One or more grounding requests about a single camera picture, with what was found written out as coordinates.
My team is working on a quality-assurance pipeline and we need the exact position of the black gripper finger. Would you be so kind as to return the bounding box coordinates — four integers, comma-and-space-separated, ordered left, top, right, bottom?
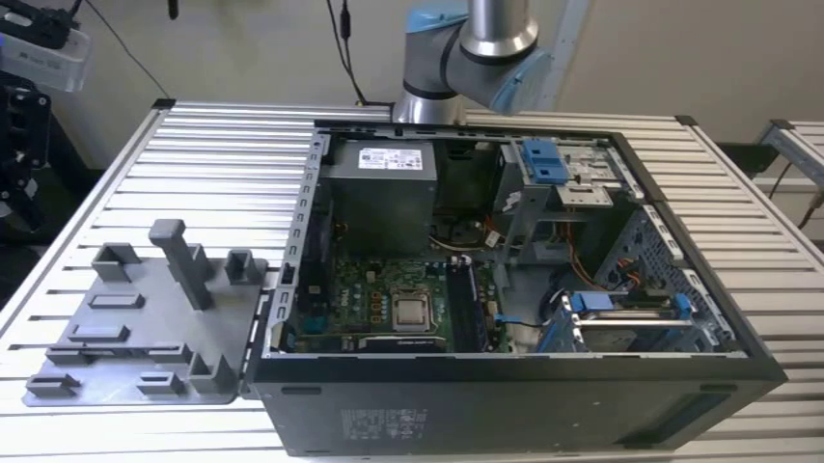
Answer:
0, 166, 46, 234

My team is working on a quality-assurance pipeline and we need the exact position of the black RAM slot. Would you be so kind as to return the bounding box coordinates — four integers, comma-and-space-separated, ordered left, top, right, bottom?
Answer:
447, 262, 474, 352

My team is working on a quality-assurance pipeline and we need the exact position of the grey parts rack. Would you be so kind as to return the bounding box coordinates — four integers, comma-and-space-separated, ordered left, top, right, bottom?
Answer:
21, 218, 269, 408

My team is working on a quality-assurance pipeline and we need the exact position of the green motherboard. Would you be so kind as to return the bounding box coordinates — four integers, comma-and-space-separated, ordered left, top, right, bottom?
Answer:
285, 255, 516, 353

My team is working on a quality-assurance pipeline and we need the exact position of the grey power supply unit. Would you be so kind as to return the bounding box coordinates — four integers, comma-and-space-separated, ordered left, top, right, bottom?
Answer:
319, 140, 440, 258

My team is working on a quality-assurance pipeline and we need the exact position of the metal socket cover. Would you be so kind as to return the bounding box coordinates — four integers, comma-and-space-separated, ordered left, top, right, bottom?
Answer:
386, 288, 435, 334

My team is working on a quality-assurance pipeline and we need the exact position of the silver CPU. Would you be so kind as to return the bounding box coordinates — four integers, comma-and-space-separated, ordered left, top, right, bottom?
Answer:
392, 297, 431, 332

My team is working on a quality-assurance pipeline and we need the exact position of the black cooler fan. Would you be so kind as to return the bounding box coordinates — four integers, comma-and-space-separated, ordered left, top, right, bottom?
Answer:
428, 215, 491, 251

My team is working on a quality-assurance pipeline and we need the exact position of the black PC case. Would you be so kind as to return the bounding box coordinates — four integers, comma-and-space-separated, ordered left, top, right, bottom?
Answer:
240, 117, 790, 458

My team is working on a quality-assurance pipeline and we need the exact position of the grey metal drive cage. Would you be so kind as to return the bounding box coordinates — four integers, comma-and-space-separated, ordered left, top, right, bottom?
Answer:
491, 139, 645, 265

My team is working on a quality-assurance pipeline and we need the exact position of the blue drive bay latch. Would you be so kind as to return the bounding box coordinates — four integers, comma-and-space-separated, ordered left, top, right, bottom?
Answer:
519, 137, 569, 186

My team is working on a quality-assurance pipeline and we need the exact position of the hard disk in blue carrier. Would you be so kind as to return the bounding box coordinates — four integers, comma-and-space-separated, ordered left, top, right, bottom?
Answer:
538, 290, 702, 354

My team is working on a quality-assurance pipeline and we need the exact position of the metal slat side table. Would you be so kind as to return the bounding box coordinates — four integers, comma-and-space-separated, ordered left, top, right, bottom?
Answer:
749, 118, 824, 194

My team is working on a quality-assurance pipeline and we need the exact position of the black frame post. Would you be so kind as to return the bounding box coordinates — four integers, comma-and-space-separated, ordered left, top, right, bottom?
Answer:
49, 108, 89, 173

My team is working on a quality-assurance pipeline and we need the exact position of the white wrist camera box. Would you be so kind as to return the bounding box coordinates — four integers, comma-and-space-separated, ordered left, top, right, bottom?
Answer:
0, 18, 92, 94

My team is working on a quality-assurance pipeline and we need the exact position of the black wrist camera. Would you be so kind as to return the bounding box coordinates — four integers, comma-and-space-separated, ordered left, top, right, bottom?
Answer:
0, 0, 84, 49

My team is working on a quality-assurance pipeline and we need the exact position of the thin black wall cable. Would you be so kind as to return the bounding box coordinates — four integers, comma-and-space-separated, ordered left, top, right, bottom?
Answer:
82, 0, 173, 102

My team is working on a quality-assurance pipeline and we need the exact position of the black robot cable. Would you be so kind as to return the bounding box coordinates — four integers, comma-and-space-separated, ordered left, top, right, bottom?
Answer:
324, 0, 395, 107

